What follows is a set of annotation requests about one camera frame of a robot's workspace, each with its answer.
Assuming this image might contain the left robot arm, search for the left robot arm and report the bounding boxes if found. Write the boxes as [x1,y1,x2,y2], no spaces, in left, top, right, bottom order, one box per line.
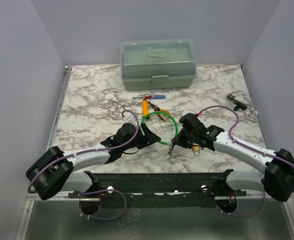
[26,123,161,200]

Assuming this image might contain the blue red screwdriver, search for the blue red screwdriver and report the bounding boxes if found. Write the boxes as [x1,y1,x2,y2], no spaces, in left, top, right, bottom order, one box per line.
[132,94,166,100]

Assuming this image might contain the brass padlock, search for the brass padlock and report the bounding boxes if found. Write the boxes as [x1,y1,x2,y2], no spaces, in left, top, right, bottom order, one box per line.
[191,144,201,156]

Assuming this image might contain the purple cable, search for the purple cable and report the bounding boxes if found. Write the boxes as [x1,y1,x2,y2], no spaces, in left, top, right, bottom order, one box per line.
[198,104,294,218]
[27,109,140,221]

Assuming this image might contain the yellow handled pliers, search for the yellow handled pliers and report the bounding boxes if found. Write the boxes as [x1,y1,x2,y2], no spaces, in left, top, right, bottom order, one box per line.
[147,101,170,122]

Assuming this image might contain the green cable lock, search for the green cable lock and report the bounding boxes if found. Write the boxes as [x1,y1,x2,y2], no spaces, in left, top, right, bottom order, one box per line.
[140,111,178,136]

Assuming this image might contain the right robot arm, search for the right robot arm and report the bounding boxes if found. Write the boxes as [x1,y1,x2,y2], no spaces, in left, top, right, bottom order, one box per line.
[169,113,294,202]

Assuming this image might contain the orange utility knife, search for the orange utility knife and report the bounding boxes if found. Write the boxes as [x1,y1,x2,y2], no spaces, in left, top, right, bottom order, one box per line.
[142,99,149,117]

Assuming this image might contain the silver key bunch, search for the silver key bunch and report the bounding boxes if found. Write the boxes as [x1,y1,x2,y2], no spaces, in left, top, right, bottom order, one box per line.
[167,148,173,159]

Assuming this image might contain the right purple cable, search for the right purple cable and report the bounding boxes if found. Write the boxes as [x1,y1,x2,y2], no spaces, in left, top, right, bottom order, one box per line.
[198,104,294,218]

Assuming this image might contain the black small tool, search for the black small tool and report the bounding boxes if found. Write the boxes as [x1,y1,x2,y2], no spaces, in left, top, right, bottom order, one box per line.
[227,93,247,112]

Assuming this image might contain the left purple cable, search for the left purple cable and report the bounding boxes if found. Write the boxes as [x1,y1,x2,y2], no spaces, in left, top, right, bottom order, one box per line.
[27,109,140,221]

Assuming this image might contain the green plastic toolbox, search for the green plastic toolbox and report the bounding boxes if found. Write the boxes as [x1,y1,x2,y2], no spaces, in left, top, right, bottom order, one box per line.
[121,39,198,91]

